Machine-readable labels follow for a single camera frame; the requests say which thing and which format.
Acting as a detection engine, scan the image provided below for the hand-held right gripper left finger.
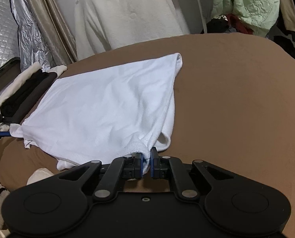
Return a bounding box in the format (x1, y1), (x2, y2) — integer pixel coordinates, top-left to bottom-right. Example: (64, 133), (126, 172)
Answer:
(57, 152), (145, 202)

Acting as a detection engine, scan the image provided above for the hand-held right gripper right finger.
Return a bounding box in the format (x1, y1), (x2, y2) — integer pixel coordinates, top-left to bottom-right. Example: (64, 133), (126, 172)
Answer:
(150, 147), (236, 201)

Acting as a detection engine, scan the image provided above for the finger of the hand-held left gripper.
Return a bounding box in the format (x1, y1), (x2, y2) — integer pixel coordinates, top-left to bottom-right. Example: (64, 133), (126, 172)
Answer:
(0, 131), (12, 144)

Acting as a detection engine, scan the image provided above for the white t-shirt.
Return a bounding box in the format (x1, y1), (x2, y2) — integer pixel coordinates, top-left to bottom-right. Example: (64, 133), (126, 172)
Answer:
(9, 52), (183, 172)

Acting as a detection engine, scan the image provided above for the black folded garment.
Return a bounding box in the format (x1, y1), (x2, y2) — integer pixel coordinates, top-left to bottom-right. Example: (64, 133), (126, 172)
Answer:
(0, 69), (50, 117)

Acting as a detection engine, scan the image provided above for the brown window sill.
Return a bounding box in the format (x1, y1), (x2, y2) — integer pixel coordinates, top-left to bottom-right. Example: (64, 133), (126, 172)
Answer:
(0, 57), (21, 103)

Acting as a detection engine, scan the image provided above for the cream fluffy cloth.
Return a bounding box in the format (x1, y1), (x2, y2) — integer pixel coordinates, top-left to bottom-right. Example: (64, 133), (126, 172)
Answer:
(26, 168), (55, 185)

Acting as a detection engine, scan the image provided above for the cream folded cloth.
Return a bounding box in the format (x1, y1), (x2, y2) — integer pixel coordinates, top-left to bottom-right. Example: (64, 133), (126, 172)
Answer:
(47, 65), (69, 78)

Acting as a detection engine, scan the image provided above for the crinkled silver cover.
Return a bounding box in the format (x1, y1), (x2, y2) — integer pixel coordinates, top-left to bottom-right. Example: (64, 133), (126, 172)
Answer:
(7, 0), (64, 71)

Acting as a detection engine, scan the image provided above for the beige curtain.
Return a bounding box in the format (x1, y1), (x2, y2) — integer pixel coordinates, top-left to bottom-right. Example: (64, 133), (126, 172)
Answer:
(21, 0), (79, 65)

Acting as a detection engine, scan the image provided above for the black bundled garment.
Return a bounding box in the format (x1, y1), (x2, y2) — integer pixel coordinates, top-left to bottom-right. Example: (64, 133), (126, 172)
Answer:
(206, 17), (230, 34)

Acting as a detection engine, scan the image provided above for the cream fleece blanket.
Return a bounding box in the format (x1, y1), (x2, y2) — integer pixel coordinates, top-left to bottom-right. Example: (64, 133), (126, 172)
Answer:
(49, 0), (192, 60)

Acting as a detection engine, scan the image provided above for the grey coat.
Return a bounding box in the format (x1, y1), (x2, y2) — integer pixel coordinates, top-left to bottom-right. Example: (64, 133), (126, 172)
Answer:
(189, 0), (215, 34)

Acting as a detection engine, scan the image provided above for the red garment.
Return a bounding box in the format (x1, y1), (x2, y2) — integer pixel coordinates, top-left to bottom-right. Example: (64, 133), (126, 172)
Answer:
(227, 13), (255, 36)

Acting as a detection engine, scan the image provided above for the green quilted jacket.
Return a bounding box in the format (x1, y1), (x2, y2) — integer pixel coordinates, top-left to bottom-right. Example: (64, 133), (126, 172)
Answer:
(210, 0), (281, 38)

